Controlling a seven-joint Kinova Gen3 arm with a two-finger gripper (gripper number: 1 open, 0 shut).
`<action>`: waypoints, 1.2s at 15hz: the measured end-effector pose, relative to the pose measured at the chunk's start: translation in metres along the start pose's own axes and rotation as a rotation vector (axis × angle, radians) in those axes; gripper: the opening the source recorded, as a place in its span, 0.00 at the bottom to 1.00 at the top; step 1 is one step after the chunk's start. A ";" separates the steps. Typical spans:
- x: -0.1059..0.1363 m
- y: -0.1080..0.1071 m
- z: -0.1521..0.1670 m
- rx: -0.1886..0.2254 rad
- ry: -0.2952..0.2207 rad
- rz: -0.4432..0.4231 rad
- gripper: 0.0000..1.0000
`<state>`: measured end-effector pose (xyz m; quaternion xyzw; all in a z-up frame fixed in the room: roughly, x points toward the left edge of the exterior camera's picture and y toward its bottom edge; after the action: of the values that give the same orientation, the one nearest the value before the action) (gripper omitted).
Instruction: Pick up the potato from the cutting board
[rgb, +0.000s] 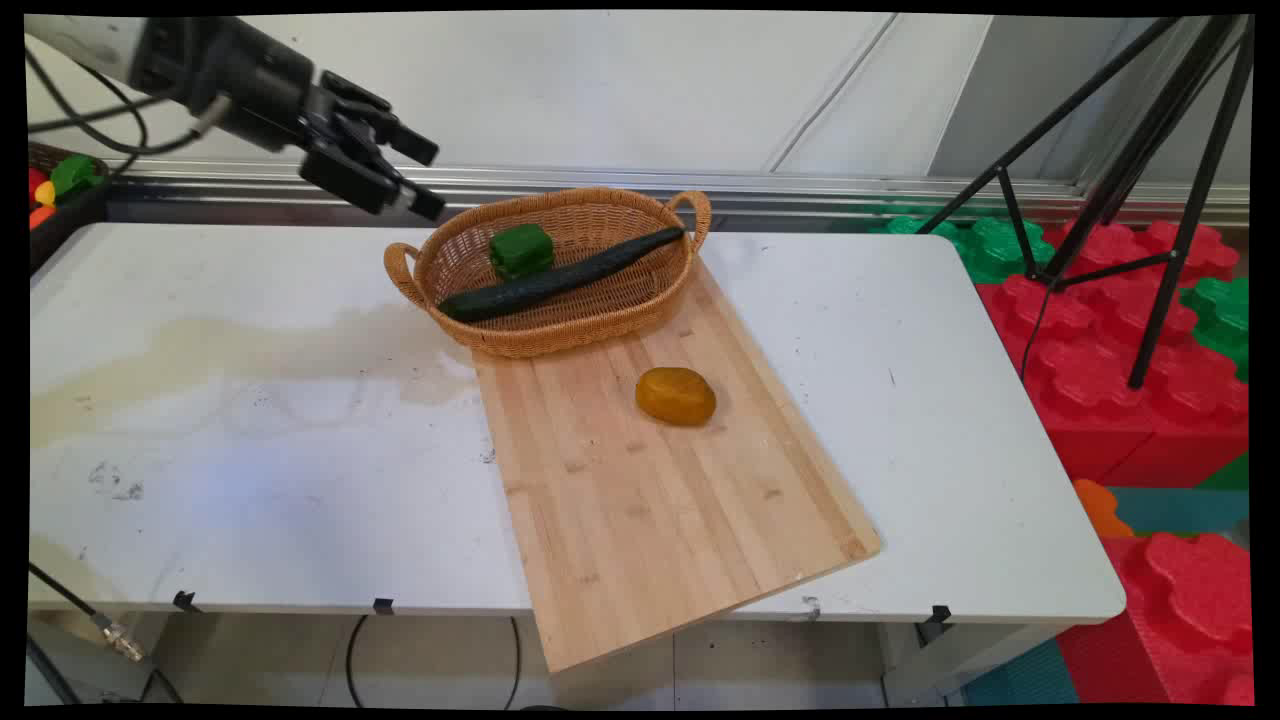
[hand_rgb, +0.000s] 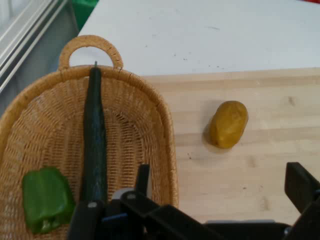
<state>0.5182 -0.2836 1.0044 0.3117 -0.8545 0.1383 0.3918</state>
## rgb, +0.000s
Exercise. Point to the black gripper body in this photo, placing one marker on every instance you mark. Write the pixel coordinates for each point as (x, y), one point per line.
(245, 85)

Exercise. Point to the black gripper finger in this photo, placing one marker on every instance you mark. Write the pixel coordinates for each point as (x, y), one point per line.
(350, 175)
(375, 115)

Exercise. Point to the yellow-brown toy potato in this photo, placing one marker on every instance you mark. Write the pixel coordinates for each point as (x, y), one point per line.
(676, 396)

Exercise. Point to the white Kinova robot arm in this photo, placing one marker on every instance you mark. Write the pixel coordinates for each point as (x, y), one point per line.
(85, 42)

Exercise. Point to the green toy bell pepper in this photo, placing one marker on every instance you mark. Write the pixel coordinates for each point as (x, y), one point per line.
(521, 250)

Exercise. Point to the green toy vegetable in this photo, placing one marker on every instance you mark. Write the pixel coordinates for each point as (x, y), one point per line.
(75, 175)

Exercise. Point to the dark wicker toy bin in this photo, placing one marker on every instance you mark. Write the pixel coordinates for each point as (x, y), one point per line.
(70, 215)

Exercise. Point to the yellow toy fruit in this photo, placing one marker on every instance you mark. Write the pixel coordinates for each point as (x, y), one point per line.
(45, 193)

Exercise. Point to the red toy fruit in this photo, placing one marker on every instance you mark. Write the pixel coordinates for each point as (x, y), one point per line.
(35, 182)

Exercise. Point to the dark green toy cucumber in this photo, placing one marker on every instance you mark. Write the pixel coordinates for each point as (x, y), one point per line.
(560, 280)

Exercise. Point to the orange toy fruit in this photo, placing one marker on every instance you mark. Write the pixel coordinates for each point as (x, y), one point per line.
(40, 216)

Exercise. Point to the black table edge clip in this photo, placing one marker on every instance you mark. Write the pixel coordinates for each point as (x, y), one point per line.
(383, 606)
(935, 620)
(185, 601)

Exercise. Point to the bamboo cutting board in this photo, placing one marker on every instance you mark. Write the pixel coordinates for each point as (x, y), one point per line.
(650, 500)

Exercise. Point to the green foam block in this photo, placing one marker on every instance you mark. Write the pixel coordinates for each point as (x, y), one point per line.
(1225, 320)
(985, 250)

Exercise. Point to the large red foam block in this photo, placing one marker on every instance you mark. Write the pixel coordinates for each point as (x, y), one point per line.
(1090, 380)

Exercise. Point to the orange foam piece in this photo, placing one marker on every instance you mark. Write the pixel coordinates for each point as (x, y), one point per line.
(1100, 508)

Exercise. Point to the teal foam mat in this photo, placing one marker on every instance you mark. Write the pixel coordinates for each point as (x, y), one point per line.
(1190, 510)

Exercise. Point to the aluminium wall rail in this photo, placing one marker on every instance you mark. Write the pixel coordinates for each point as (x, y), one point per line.
(800, 190)

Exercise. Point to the black camera tripod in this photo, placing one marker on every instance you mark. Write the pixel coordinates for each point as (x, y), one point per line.
(1160, 150)

